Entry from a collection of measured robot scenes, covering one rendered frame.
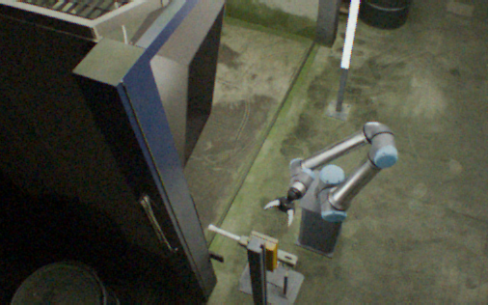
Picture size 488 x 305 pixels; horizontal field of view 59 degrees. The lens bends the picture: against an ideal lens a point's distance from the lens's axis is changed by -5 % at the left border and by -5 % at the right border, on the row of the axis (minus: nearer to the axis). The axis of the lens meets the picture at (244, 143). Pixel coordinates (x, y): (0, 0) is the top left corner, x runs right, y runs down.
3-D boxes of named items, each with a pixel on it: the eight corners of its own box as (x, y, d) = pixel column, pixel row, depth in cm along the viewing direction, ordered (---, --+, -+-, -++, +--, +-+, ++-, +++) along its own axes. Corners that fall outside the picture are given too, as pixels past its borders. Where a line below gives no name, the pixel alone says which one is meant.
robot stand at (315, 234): (344, 225, 351) (357, 183, 299) (332, 259, 335) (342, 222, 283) (308, 211, 360) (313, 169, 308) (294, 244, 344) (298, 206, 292)
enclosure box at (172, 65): (140, 156, 336) (126, 44, 235) (172, 98, 368) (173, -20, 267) (182, 173, 334) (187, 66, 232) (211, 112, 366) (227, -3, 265)
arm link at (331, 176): (339, 177, 291) (343, 162, 277) (342, 200, 282) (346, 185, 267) (316, 177, 292) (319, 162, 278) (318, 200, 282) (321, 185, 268)
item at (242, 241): (296, 271, 237) (298, 255, 218) (293, 279, 234) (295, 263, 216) (215, 238, 250) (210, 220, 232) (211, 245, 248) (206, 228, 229)
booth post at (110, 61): (206, 302, 321) (116, 86, 136) (185, 292, 326) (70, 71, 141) (218, 281, 330) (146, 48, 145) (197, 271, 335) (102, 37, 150)
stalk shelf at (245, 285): (236, 290, 248) (236, 289, 247) (253, 255, 260) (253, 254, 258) (288, 312, 239) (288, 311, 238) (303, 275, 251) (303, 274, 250)
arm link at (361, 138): (382, 110, 227) (284, 160, 267) (386, 129, 220) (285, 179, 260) (394, 120, 234) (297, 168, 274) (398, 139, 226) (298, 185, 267)
